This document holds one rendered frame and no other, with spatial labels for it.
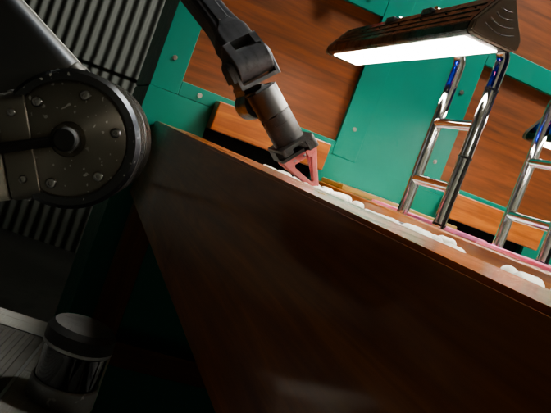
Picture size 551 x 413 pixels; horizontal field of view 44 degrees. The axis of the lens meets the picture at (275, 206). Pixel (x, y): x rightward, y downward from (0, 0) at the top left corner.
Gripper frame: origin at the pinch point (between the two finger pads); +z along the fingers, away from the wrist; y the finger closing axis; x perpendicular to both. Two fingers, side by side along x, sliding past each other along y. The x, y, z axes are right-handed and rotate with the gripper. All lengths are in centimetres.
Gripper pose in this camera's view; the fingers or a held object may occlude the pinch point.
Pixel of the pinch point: (312, 183)
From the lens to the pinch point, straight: 124.1
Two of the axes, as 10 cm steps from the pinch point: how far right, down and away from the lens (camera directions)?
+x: -8.4, 5.3, -1.4
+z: 4.8, 8.4, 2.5
